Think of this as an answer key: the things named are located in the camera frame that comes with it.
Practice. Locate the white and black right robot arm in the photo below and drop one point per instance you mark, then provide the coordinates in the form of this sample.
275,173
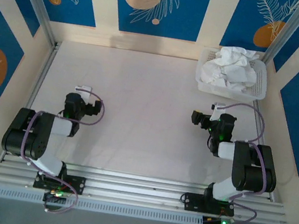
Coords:
253,175

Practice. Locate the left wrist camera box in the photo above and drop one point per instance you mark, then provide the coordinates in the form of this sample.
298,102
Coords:
84,88

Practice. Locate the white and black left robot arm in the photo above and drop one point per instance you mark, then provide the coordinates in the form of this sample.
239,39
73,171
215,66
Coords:
33,138

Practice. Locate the white perforated plastic basket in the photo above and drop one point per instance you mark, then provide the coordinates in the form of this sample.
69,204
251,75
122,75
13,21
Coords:
258,84

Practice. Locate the white t-shirt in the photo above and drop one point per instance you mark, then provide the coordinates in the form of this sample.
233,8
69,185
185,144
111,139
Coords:
231,68

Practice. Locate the aluminium mounting rail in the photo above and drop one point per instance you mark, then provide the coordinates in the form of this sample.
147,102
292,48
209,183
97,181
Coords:
136,190

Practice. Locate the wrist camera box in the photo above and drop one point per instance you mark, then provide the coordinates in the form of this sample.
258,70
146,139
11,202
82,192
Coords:
84,88
218,107

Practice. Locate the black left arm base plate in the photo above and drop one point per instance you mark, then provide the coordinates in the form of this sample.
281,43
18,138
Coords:
77,183

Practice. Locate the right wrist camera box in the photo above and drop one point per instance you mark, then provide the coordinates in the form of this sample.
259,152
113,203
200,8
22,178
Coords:
218,107

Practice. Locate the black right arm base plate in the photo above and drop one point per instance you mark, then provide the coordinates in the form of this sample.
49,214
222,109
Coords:
192,201

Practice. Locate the aluminium frame post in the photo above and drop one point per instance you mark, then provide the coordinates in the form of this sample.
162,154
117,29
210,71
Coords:
38,1
289,32

